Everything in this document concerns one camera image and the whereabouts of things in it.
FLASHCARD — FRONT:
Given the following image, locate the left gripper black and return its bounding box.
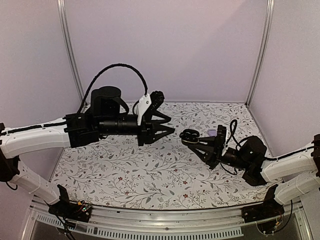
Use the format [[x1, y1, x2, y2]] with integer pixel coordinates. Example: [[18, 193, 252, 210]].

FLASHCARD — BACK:
[[98, 112, 176, 147]]

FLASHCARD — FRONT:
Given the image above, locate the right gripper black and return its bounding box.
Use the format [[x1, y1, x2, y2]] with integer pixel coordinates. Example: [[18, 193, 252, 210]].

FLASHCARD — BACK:
[[188, 136, 250, 171]]

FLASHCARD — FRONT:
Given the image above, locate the purple earbud charging case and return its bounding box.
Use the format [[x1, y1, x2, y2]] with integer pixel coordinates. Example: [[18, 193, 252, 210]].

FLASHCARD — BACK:
[[207, 129, 217, 137]]

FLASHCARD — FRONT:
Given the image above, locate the black earbud charging case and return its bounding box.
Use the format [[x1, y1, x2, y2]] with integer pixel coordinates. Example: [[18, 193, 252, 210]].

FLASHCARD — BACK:
[[179, 129, 200, 144]]

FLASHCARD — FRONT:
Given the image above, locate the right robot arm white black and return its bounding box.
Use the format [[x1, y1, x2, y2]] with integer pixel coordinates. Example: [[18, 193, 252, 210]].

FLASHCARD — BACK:
[[180, 129, 320, 218]]

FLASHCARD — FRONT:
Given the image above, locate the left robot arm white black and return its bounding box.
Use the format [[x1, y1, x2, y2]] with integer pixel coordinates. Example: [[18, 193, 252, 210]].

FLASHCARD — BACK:
[[0, 86, 175, 217]]

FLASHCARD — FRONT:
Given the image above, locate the floral table mat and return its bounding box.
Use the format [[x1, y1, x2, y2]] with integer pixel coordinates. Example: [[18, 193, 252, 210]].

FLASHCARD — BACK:
[[51, 102, 268, 210]]

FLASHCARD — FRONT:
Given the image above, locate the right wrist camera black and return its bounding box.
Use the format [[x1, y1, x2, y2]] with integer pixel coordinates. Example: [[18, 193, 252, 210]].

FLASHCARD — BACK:
[[215, 124, 228, 157]]

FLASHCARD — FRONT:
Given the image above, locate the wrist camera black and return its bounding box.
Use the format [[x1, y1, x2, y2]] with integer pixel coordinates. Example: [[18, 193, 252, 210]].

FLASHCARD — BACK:
[[215, 124, 228, 157], [136, 90, 165, 126]]

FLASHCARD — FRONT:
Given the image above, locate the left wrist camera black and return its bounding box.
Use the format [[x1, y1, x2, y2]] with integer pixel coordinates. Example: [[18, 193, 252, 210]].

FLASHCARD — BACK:
[[136, 90, 165, 126]]

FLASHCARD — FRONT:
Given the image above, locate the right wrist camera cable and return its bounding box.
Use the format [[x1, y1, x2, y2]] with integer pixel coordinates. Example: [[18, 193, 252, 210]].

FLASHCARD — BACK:
[[226, 119, 242, 148]]

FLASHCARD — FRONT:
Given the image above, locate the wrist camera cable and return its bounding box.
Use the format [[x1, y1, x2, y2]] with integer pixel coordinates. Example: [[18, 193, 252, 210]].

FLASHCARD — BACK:
[[77, 63, 149, 115], [226, 119, 242, 148]]

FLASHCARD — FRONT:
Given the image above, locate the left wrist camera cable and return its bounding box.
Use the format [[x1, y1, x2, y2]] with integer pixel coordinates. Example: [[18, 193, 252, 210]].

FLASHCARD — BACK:
[[77, 63, 149, 115]]

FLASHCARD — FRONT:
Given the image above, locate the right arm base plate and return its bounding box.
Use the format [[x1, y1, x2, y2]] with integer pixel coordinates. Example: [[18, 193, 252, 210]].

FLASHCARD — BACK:
[[241, 184, 285, 235]]

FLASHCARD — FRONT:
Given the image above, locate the aluminium front rail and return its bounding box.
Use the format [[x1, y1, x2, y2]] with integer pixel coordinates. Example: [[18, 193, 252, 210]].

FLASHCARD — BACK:
[[21, 197, 315, 240]]

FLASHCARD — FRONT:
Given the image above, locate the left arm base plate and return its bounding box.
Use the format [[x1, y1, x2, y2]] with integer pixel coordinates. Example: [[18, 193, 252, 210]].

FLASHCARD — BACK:
[[48, 184, 92, 223]]

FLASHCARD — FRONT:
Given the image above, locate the left aluminium corner post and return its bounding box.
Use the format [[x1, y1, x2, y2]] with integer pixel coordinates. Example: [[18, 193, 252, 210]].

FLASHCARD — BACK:
[[56, 0, 85, 102]]

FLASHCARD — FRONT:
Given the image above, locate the aluminium corner post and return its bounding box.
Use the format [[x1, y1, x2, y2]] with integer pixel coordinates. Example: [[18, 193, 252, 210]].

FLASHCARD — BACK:
[[56, 0, 85, 102], [245, 0, 275, 108]]

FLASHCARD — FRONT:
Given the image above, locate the right aluminium corner post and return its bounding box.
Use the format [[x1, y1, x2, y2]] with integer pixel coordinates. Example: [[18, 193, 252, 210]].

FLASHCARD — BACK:
[[245, 0, 275, 108]]

